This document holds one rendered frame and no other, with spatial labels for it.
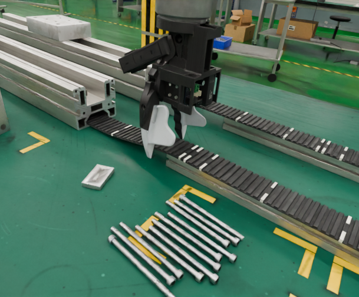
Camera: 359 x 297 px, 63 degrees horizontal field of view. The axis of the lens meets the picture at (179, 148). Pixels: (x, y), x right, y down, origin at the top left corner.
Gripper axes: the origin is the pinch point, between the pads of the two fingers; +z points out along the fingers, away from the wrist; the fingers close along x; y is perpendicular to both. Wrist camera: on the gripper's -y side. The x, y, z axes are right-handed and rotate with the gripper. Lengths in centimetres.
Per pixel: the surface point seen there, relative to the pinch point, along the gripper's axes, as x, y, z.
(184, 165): -2.0, 6.1, 1.2
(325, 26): 762, -141, 69
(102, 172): -11.0, -2.9, 2.3
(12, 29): 14, -76, -4
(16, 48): 2, -51, -5
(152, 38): 260, -233, 55
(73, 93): -4.8, -17.6, -4.5
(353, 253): -1.4, 31.4, 1.9
